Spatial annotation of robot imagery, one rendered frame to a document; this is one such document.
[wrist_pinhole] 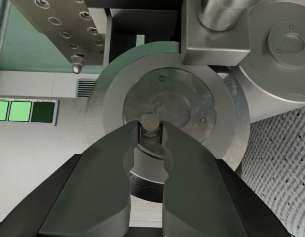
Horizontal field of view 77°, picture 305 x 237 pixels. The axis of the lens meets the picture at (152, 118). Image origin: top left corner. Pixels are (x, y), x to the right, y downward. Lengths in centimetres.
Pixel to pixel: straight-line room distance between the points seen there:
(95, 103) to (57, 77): 323
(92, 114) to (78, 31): 32
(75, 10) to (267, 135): 40
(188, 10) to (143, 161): 13
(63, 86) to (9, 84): 85
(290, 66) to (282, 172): 17
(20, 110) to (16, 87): 306
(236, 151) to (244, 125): 2
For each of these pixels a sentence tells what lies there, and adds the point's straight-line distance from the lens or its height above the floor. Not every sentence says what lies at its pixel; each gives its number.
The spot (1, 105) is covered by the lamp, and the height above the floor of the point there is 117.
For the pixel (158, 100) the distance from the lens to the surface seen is 16.
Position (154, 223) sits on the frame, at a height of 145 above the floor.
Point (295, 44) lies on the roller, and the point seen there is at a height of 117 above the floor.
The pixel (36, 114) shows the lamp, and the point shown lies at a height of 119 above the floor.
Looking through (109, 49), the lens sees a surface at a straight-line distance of 20.
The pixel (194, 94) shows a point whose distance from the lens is 16.
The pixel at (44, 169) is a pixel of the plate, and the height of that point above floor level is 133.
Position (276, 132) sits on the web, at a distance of 35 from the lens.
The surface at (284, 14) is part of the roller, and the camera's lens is 26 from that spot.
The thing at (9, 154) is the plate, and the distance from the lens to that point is 61.
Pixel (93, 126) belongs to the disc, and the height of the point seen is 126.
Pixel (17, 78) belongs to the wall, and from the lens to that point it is 371.
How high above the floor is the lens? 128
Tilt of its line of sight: 11 degrees down
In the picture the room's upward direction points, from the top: 178 degrees counter-clockwise
